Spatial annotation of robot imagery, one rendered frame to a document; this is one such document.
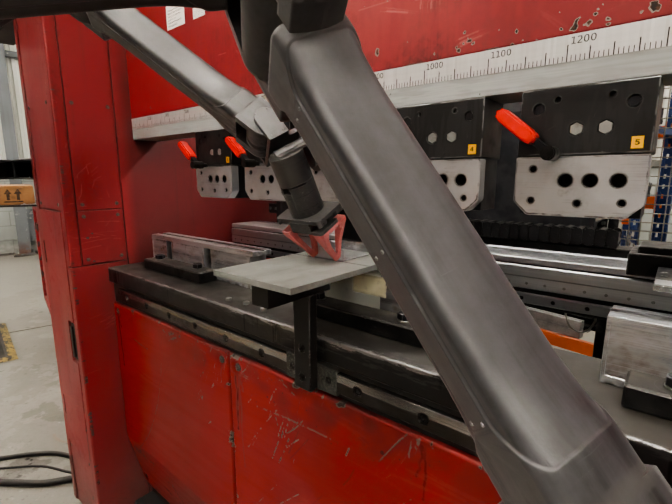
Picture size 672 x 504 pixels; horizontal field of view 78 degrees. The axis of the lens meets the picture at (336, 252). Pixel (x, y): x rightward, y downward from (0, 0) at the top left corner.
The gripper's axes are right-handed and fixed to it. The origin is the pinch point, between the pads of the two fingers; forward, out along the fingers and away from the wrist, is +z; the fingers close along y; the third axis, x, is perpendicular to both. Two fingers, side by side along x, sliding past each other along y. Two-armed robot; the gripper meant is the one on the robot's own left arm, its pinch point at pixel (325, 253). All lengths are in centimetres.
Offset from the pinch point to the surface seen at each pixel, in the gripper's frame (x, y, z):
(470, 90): -18.5, -22.5, -19.7
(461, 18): -23.1, -20.6, -28.8
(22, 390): 56, 217, 85
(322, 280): 10.1, -9.3, -3.7
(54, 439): 57, 154, 84
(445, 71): -19.8, -18.5, -22.7
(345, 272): 5.0, -8.9, -1.2
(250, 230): -27, 65, 19
